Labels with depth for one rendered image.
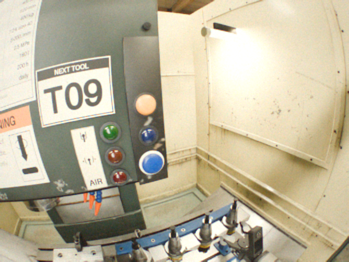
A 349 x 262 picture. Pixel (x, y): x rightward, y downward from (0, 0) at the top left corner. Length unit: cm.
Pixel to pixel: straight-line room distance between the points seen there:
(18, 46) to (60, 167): 17
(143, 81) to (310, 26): 76
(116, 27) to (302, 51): 74
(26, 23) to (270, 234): 126
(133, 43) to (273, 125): 80
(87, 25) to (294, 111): 81
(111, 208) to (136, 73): 97
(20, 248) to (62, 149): 139
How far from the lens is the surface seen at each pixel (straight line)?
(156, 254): 54
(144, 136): 21
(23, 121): 23
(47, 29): 23
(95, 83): 20
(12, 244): 159
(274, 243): 111
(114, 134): 20
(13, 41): 26
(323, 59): 79
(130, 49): 21
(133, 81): 20
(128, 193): 109
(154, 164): 23
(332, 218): 94
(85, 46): 21
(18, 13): 27
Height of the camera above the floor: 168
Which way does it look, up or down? 17 degrees down
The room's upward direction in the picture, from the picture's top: 3 degrees counter-clockwise
